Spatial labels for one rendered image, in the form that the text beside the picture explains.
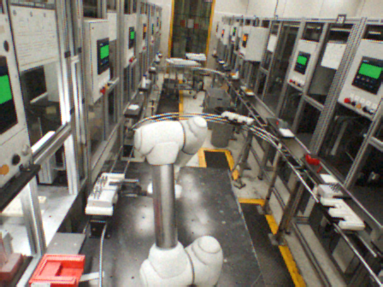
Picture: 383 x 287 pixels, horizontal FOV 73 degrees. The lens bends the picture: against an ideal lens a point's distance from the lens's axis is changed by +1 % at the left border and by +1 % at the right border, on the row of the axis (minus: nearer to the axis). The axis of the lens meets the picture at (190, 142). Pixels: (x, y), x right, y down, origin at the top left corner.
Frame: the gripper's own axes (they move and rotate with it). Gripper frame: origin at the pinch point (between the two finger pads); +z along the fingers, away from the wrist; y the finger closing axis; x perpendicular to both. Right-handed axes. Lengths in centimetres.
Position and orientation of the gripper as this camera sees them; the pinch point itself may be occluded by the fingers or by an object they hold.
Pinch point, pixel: (114, 187)
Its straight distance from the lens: 166.5
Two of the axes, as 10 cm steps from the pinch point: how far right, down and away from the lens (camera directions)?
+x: 0.1, 4.4, -9.0
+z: -9.9, -1.0, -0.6
